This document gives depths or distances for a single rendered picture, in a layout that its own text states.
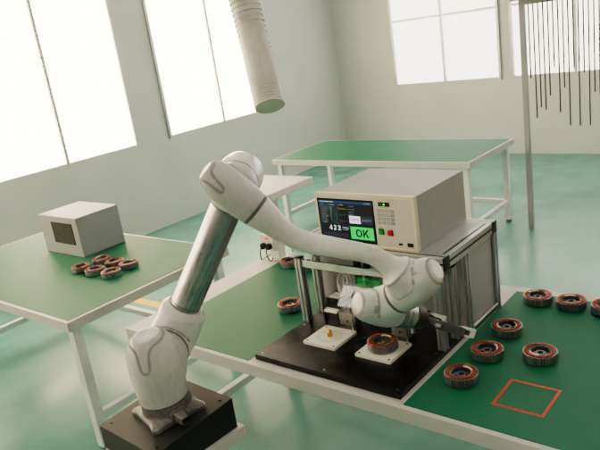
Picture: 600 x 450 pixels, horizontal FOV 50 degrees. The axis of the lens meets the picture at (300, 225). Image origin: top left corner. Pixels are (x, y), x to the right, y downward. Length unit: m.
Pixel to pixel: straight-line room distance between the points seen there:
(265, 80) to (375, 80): 6.40
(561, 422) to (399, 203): 0.86
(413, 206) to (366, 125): 7.74
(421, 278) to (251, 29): 2.11
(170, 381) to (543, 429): 1.08
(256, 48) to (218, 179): 1.80
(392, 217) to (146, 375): 0.99
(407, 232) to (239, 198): 0.76
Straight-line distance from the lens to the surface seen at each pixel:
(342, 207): 2.45
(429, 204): 2.37
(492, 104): 8.98
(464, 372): 2.25
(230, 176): 1.79
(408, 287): 1.79
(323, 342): 2.51
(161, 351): 2.01
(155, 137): 7.54
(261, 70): 3.48
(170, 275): 3.66
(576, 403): 2.16
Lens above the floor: 1.91
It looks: 16 degrees down
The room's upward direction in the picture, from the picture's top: 9 degrees counter-clockwise
